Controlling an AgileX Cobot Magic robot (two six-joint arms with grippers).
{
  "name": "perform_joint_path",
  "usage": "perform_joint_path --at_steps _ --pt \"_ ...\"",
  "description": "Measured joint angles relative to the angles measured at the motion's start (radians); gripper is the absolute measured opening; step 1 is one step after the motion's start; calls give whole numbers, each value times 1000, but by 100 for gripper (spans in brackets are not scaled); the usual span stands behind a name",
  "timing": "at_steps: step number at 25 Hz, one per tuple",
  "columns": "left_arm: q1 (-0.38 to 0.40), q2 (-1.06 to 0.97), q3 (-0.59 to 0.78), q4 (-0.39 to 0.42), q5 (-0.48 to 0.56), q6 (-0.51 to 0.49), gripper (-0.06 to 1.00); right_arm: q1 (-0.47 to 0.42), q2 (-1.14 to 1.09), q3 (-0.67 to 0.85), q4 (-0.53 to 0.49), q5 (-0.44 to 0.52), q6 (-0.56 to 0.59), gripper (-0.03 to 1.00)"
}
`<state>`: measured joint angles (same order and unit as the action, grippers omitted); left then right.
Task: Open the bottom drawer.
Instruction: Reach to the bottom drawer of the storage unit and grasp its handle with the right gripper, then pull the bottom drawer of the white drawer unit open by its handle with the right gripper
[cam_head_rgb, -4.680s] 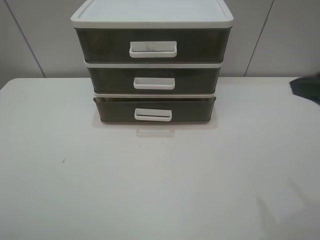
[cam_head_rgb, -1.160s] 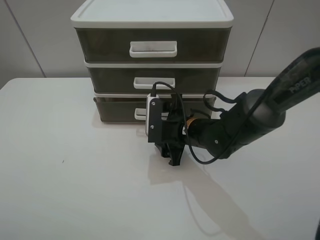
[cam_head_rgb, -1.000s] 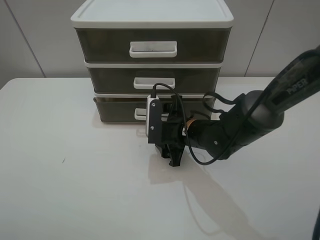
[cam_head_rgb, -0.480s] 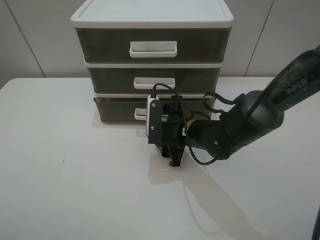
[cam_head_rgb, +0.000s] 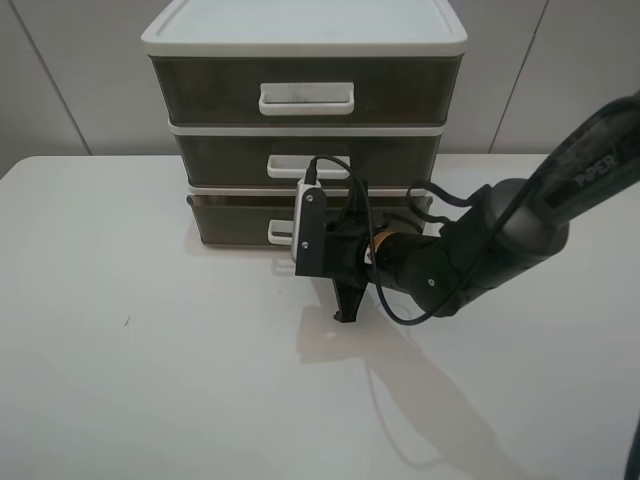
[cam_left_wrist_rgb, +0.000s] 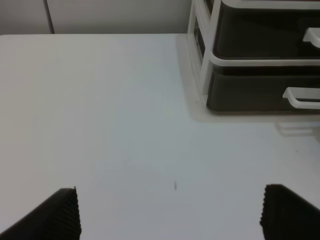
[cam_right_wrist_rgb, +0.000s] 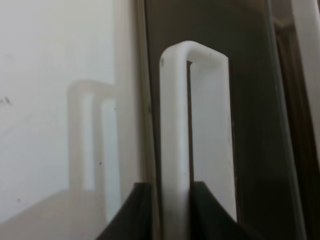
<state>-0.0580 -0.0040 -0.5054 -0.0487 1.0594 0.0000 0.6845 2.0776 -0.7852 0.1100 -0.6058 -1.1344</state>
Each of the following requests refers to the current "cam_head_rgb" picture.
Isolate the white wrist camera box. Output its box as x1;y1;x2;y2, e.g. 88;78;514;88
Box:
291;181;327;278

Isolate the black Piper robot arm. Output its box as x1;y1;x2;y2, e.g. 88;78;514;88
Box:
324;95;639;326

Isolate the white plastic drawer cabinet frame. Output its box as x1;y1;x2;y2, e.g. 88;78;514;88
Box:
141;1;468;194

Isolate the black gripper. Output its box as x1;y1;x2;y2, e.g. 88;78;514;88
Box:
323;180;371;323

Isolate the dark translucent drawer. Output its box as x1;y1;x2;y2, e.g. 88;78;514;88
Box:
186;195;425;247
151;57;462;127
177;136;440;188

